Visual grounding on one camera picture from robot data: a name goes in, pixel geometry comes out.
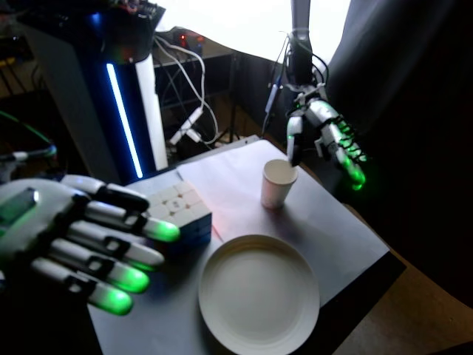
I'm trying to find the green cable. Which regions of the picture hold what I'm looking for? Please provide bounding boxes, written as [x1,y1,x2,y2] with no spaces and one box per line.
[0,110,58,160]

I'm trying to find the black curtain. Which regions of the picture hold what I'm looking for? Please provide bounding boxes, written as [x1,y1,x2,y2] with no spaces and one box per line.
[327,0,473,308]

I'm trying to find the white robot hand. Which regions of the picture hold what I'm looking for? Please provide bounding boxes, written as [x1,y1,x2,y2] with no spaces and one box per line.
[286,84,367,192]
[0,174,182,317]

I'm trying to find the black tower with blue light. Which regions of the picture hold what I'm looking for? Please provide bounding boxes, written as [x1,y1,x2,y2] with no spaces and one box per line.
[18,0,171,184]

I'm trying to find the white cable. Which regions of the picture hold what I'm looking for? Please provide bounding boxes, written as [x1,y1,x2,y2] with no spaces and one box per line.
[153,35,221,145]

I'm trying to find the white paper cup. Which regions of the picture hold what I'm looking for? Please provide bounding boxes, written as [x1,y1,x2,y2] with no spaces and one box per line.
[260,158,299,210]

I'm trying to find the black shelf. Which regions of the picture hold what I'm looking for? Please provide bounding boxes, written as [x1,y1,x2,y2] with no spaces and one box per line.
[153,51,239,149]

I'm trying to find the cream shallow plate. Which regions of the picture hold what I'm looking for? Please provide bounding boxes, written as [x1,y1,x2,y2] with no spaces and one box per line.
[197,234,321,355]

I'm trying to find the green and white puzzle cube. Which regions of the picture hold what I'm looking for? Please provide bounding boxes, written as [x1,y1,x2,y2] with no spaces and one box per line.
[142,180,214,256]

